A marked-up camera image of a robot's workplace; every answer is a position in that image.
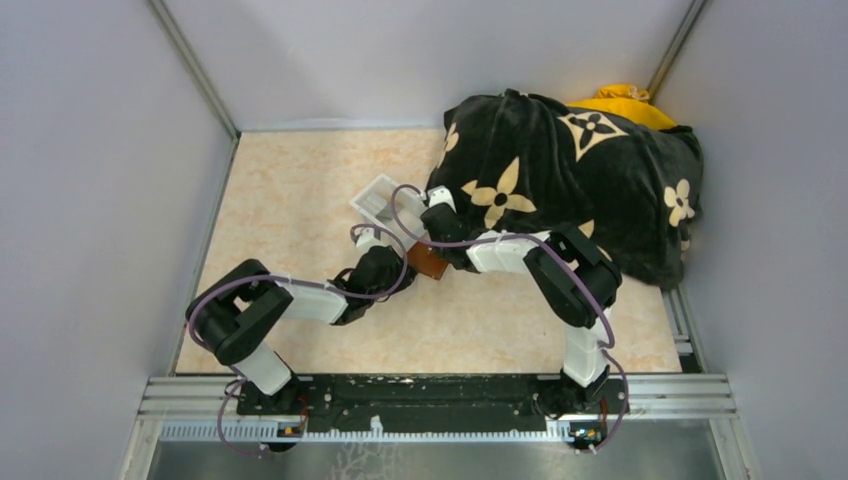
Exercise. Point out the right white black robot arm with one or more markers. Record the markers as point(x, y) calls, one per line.
point(578, 282)

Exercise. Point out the brown leather card holder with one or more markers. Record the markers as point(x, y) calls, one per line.
point(425, 261)

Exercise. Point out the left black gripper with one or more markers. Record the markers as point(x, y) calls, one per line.
point(398, 270)

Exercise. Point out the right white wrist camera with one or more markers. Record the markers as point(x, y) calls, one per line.
point(440, 195)

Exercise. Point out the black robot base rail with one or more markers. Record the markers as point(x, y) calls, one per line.
point(436, 403)

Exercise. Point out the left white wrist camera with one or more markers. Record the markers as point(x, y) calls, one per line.
point(366, 239)

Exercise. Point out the black floral plush blanket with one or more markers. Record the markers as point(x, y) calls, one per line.
point(528, 163)

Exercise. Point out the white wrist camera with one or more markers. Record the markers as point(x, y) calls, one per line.
point(440, 195)
point(366, 239)

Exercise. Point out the white translucent plastic card box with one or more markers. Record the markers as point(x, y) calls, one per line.
point(373, 203)

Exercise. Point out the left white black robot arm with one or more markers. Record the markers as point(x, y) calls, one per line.
point(232, 318)

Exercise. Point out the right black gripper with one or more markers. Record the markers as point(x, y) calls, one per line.
point(439, 252)

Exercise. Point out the yellow cloth bundle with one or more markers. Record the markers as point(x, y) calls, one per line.
point(628, 101)

